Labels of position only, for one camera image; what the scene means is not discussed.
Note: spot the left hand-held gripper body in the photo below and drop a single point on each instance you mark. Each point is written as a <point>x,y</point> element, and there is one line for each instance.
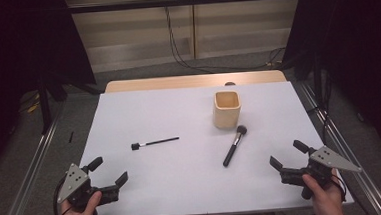
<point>73,183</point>

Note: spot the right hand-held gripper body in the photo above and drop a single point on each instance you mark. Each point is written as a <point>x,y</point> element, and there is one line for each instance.
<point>325,159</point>

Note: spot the thin black makeup brush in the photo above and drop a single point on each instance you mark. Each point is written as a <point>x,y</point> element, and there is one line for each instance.
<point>135,146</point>

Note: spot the large black makeup brush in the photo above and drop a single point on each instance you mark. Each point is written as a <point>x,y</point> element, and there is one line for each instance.
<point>236,144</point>

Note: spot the beige square cup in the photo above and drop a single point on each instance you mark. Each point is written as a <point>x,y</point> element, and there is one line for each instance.
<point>226,118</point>

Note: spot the person's right hand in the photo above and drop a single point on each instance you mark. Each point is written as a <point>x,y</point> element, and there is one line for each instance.
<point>328,202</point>

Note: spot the small black floor object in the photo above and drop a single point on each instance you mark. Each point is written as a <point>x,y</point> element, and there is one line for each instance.
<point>71,137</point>

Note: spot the black metal stand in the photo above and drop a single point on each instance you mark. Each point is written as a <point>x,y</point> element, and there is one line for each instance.
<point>45,109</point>
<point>318,86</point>

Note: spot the dark round table grommet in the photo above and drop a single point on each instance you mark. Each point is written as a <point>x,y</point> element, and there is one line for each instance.
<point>229,83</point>

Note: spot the black curtain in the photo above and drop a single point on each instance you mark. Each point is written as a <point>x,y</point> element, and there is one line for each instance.
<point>15,64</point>
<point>359,60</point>

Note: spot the light wooden desk leg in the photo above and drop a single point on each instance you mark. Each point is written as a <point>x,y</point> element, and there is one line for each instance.
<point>194,27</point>

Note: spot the black horizontal desk bar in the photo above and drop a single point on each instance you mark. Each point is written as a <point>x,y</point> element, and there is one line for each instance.
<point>122,5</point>

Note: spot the metal floor rail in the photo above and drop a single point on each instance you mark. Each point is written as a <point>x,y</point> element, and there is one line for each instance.
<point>24,184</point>
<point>370,190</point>

